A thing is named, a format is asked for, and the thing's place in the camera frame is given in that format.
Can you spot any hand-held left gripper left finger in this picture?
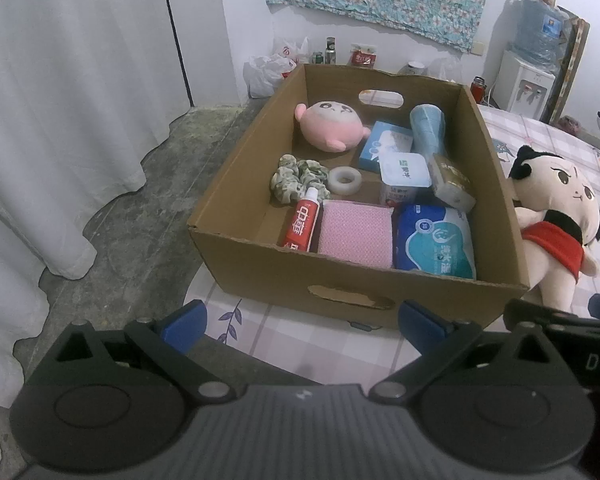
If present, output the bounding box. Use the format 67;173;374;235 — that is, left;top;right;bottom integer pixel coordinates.
45;300;233;404

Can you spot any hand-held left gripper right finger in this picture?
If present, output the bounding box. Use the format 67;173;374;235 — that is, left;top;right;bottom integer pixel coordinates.
370;300;557;404

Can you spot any blue white soft pack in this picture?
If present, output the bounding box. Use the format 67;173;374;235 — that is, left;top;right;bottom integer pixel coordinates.
392;203;478;281

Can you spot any cardboard box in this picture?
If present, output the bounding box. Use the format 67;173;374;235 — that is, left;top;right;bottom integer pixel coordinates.
187;63;531;331

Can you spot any pink sponge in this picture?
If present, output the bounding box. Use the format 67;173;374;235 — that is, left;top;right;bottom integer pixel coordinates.
317;198;395;270

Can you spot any large doll plush red bib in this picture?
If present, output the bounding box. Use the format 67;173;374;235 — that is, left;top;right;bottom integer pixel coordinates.
507;144;600;314

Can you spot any olive gold carton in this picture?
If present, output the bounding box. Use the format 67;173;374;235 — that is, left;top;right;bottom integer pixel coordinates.
426;154;477;213

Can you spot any red toothpaste tube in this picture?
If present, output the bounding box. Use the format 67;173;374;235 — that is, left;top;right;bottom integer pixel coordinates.
278;186;324;252

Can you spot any white tape roll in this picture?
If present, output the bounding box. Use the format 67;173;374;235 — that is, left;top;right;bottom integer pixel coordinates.
328;165;365;196

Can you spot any white yogurt tub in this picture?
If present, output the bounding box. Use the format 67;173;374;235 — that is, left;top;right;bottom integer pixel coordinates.
378;152;431;209

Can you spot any green white scrunchie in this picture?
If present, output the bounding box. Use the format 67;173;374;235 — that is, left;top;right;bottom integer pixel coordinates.
270;154;334;206

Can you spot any light blue tissue pack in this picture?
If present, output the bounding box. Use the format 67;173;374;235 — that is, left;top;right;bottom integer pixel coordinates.
358;120;415;171

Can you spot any light blue towel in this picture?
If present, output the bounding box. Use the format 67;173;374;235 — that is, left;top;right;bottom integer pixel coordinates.
409;104;447;161

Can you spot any pink round plush toy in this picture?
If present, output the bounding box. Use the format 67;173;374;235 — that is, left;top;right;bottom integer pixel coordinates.
294;100;373;154

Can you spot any pink checked bed sheet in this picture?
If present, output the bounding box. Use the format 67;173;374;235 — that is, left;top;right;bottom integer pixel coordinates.
182;105;600;396

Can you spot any leaning patterned board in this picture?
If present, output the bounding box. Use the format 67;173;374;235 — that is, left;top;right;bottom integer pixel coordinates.
550;7;592;126

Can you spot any white water dispenser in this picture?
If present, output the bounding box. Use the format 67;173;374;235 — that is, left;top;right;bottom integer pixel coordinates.
492;50;557;121

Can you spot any clear plastic bag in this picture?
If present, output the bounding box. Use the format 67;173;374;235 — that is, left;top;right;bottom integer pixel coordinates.
428;56;464;83

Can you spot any white curtain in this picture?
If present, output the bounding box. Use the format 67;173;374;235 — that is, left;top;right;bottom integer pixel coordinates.
0;0;191;461

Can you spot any white plastic bag red logo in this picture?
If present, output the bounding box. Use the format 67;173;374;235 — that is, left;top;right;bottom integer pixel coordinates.
243;37;311;100

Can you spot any red white carton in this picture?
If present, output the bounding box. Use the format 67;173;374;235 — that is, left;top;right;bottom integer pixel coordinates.
349;43;380;67

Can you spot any blue water jug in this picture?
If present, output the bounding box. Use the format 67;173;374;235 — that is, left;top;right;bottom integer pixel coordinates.
512;0;566;66

